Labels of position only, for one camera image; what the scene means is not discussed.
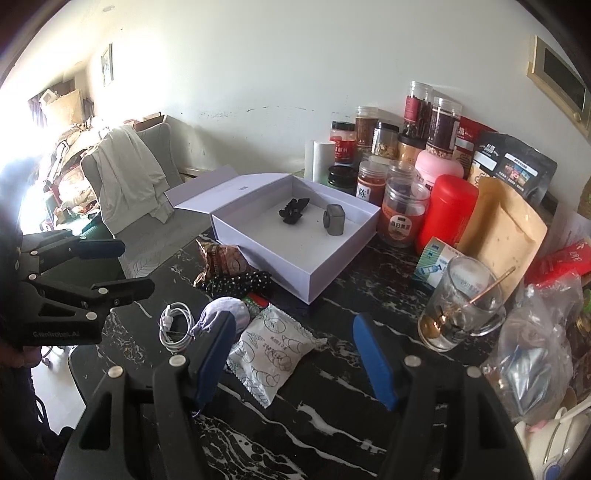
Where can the red carton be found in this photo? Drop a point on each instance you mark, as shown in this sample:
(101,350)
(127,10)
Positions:
(563,261)

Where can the blue and white medicine box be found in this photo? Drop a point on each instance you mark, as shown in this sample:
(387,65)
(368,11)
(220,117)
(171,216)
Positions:
(434,261)

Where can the black foil bag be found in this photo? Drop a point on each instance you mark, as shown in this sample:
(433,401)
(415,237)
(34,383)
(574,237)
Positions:
(512,168)

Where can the black polka-dot cloth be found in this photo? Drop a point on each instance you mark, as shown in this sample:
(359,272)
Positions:
(238,282)

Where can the brown snack bag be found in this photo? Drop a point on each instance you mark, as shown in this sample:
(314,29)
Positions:
(219,263)

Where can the golden spoon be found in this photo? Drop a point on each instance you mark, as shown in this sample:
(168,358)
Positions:
(489,284)

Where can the person's left hand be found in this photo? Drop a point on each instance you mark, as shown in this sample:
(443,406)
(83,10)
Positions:
(21,356)

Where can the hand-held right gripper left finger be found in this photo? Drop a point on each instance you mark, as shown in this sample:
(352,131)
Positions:
(214,364)

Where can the grey chair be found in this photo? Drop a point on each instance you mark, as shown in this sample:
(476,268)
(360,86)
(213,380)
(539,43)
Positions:
(138,194)

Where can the black hair clip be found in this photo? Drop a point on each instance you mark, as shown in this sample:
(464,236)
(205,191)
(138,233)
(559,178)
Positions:
(293,210)

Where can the clear plastic bag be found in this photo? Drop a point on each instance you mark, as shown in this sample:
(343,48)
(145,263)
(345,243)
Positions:
(538,350)

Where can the red sauce packet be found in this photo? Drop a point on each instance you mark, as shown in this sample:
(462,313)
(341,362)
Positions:
(255,302)

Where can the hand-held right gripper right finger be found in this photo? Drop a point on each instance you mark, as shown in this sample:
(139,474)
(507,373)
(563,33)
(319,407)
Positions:
(375,364)

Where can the empty clear jar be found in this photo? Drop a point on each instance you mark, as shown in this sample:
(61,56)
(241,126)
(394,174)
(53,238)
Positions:
(402,170)

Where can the red canister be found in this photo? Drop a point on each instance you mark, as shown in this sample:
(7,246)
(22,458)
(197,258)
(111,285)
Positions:
(445,212)

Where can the pile of household clutter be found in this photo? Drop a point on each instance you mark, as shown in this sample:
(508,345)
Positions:
(64,152)

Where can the white snack packet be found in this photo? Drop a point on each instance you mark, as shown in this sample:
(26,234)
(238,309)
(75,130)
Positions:
(270,355)

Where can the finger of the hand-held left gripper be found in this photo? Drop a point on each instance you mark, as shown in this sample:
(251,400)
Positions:
(99,249)
(129,290)

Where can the red label seasoning jar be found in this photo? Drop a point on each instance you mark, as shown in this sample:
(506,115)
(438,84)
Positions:
(342,144)

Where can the brown powder jar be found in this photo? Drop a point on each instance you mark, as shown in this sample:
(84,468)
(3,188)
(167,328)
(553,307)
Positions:
(367,125)

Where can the red foil bag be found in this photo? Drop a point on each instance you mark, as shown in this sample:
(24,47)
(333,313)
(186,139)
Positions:
(471,138)

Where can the chili powder jar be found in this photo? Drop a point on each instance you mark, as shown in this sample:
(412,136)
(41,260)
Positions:
(371,181)

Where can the lavender cardboard box with lid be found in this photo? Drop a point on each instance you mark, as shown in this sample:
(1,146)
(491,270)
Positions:
(300,249)

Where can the gold label jar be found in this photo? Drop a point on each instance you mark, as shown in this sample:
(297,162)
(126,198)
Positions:
(410,150)

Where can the small grey metal tin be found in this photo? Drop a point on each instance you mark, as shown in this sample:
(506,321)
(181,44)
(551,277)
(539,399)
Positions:
(333,220)

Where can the nut jar with black lid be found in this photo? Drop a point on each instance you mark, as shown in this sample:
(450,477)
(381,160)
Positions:
(385,139)

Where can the glass mug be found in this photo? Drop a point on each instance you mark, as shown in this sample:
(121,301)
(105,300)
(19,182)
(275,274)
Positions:
(461,309)

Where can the dark jar with black lid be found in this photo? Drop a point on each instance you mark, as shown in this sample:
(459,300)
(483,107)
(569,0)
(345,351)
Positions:
(341,176)

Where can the white paper roll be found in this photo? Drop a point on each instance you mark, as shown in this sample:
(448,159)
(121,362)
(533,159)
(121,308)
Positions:
(322,159)

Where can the tall jar of dried goods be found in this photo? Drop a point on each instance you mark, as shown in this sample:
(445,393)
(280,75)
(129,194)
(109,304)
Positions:
(418,108)
(444,124)

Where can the white garment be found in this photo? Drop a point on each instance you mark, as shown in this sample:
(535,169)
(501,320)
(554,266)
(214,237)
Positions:
(129,180)

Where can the gold picture frame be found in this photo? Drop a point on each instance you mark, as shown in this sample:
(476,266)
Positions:
(561,78)

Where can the kraft paper pouch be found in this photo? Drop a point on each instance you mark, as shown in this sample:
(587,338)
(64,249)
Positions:
(505,235)

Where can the pink jar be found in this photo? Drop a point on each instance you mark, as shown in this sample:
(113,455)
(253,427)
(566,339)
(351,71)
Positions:
(438,165)

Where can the clear jar with red label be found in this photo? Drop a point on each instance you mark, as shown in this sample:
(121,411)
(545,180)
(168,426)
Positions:
(404,214)

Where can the small wall picture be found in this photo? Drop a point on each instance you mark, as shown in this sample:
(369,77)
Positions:
(107,64)

